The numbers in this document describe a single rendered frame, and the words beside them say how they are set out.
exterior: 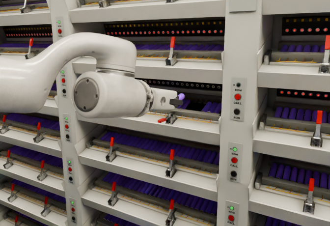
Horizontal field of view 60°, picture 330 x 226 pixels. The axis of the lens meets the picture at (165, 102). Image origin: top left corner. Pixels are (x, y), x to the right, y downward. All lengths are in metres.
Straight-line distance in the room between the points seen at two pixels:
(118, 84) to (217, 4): 0.43
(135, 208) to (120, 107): 0.72
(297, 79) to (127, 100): 0.45
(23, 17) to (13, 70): 0.90
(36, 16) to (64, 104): 0.38
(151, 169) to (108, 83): 0.61
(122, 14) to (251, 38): 0.44
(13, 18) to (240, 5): 0.99
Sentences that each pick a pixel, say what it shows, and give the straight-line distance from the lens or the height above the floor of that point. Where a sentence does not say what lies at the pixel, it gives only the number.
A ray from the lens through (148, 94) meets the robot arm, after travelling 0.60.
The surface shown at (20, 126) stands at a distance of 1.63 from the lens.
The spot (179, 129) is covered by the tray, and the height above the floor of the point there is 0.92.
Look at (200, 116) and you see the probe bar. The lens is 0.94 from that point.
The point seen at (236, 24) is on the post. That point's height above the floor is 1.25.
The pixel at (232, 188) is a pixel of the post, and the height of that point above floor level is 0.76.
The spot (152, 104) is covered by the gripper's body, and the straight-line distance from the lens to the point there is 0.63.
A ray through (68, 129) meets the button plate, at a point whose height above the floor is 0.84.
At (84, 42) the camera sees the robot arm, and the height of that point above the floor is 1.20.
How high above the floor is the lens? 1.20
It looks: 12 degrees down
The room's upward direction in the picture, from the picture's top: straight up
